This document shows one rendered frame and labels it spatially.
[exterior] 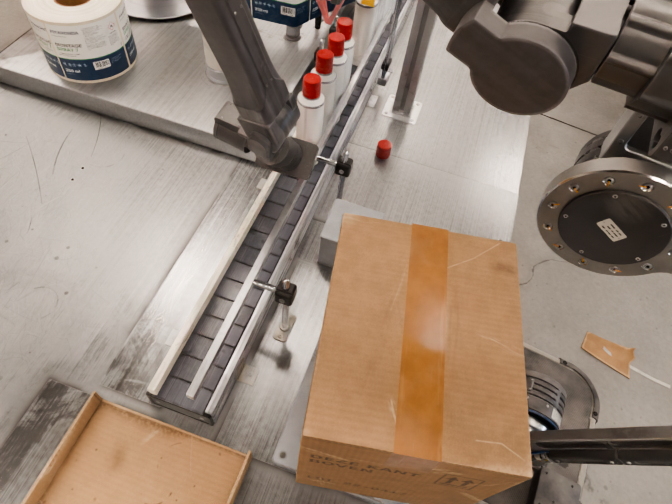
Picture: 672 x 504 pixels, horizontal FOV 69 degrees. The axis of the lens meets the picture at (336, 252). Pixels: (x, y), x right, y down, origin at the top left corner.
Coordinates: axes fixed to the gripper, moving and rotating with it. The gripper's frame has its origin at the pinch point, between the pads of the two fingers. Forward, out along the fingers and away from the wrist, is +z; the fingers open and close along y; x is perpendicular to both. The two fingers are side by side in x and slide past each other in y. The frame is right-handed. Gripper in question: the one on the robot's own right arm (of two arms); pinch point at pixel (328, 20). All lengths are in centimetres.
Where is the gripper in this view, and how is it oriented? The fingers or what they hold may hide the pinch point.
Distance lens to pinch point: 123.5
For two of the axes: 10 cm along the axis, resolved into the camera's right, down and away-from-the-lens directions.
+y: -3.2, 7.6, -5.7
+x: 9.4, 3.2, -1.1
